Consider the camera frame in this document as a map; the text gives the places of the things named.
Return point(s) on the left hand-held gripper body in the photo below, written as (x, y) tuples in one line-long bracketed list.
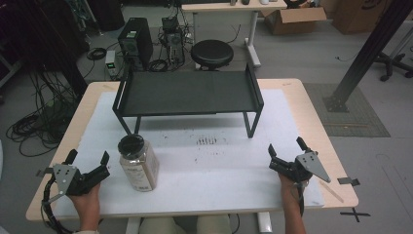
[(73, 183)]

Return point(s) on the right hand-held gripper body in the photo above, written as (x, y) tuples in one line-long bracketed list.
[(310, 164)]

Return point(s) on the clear jar with black lid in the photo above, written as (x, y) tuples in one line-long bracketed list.
[(139, 169)]

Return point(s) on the black metal rack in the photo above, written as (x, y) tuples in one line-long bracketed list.
[(188, 92)]

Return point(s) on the person's left hand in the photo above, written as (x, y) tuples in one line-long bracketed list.
[(87, 200)]

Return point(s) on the person's right hand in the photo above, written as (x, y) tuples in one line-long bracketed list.
[(287, 191)]

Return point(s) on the black tape strip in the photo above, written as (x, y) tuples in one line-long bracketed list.
[(348, 181)]

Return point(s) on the white table mat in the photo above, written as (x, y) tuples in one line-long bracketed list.
[(227, 182)]

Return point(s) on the grey floor mat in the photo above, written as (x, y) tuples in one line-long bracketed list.
[(357, 123)]

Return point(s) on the white table leg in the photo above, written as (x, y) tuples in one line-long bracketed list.
[(264, 222), (132, 226)]

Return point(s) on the black tape cross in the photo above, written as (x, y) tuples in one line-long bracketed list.
[(355, 214)]

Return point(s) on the person's left leg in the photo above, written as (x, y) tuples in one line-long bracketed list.
[(162, 226)]

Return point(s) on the person's leg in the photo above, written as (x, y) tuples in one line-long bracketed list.
[(162, 226), (214, 225)]

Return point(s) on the person's right leg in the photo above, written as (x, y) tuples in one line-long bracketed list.
[(214, 225)]

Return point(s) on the white power supply unit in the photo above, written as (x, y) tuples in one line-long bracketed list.
[(111, 65)]

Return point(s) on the black office chair base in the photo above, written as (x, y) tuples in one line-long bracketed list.
[(391, 65)]

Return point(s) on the open cardboard box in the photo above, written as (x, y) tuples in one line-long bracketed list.
[(292, 21)]

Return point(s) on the black round stool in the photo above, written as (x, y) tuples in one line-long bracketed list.
[(212, 53)]

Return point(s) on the black computer tower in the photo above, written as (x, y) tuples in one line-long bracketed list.
[(136, 40)]

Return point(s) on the large closed cardboard box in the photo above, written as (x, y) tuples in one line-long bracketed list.
[(357, 14)]

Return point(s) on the open computer case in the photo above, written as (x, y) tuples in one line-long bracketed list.
[(172, 42)]

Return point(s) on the white desk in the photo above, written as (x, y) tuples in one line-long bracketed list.
[(227, 6)]

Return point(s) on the black metal stand post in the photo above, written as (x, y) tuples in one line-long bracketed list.
[(370, 52)]

